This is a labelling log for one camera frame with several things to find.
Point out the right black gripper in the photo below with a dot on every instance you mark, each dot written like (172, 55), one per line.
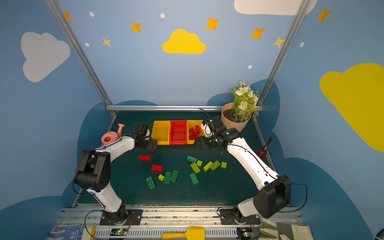
(199, 143)

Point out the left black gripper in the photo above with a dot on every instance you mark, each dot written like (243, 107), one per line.
(151, 144)

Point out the red lego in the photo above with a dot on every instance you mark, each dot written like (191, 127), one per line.
(192, 134)
(197, 128)

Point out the dark green lego top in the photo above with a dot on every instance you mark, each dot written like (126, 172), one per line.
(191, 159)

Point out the dark green lego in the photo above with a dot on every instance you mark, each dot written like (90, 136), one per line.
(167, 177)
(191, 159)
(194, 178)
(150, 182)
(174, 176)

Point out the red long lego brick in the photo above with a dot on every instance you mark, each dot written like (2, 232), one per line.
(157, 168)

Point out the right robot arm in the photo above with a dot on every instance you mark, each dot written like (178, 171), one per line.
(274, 190)

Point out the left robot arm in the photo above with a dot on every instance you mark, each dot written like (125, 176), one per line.
(93, 172)

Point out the left yellow bin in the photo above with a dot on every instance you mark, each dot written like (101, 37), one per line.
(161, 132)

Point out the yellow bin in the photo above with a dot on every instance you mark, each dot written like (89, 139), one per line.
(161, 132)
(191, 124)

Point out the beige ribbed flower pot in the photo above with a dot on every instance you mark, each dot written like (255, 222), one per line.
(230, 118)

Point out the right yellow bin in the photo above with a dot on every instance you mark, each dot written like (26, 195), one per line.
(191, 124)

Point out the lime lego tilted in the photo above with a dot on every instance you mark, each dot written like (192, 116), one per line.
(207, 166)

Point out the pink watering can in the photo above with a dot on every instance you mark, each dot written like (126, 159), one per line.
(110, 137)

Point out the red middle bin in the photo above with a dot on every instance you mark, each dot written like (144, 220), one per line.
(179, 132)

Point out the lime long lego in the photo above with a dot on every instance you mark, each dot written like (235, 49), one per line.
(195, 168)

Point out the white artificial flower plant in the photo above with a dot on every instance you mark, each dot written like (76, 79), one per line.
(245, 98)

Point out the dark green lego upright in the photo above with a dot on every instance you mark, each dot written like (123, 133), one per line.
(167, 177)

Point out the dark green lego tilted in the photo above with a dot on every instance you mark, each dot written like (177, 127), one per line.
(174, 176)

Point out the yellow toy shovel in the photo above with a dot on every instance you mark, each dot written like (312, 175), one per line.
(192, 233)

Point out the right circuit board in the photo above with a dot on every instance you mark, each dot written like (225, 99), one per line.
(244, 234)

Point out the circuit board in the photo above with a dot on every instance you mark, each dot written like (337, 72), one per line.
(119, 232)
(244, 234)

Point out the left circuit board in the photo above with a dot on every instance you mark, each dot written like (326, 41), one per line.
(119, 232)

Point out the grey work glove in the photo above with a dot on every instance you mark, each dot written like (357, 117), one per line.
(271, 230)

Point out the blue white woven cloth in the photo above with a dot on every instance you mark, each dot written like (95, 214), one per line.
(67, 232)

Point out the aluminium back rail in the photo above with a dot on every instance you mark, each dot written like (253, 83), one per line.
(148, 108)

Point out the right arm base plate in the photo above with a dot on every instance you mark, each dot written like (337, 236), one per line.
(234, 217)

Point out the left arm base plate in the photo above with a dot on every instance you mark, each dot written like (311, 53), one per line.
(122, 218)

